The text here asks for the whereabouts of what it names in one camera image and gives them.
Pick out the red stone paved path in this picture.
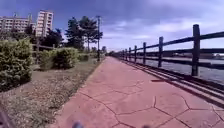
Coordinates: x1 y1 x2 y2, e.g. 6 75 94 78
49 55 224 128

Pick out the small green bush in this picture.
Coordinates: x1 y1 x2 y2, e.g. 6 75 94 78
35 49 56 72

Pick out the grey river water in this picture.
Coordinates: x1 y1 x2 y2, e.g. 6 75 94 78
131 57 224 84

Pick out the dark wooden rail fence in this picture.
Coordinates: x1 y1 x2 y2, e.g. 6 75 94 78
109 23 224 78

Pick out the thin utility pole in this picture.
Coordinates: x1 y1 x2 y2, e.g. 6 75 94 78
95 14 102 63

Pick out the large green bush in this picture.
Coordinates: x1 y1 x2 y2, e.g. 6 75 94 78
0 38 35 93

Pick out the dark tree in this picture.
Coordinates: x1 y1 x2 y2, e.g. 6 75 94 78
40 27 65 50

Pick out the round green bush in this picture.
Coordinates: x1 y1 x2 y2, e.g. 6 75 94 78
52 47 80 70

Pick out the pale tower building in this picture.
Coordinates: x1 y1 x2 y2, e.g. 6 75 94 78
34 9 55 38

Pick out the wide pale building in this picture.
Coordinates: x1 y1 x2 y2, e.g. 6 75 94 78
0 13 35 38

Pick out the group of tall trees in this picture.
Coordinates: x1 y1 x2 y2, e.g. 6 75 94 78
64 15 104 53

